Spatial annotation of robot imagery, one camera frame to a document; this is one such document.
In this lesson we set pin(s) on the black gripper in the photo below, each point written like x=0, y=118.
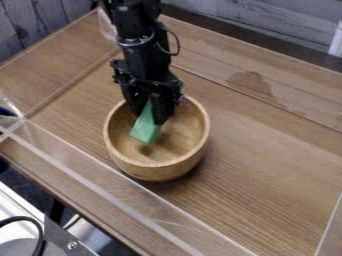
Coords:
x=143, y=73

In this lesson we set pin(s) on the green rectangular block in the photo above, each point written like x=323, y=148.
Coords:
x=144, y=129

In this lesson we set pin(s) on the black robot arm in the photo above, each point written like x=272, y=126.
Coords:
x=136, y=16

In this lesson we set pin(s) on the brown wooden bowl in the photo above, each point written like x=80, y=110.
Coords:
x=178, y=149

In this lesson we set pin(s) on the clear acrylic corner bracket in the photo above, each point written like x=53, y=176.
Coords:
x=108, y=29

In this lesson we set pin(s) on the clear acrylic front wall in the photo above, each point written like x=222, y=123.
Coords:
x=160, y=228

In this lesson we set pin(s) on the grey metal base plate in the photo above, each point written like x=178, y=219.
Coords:
x=28, y=234

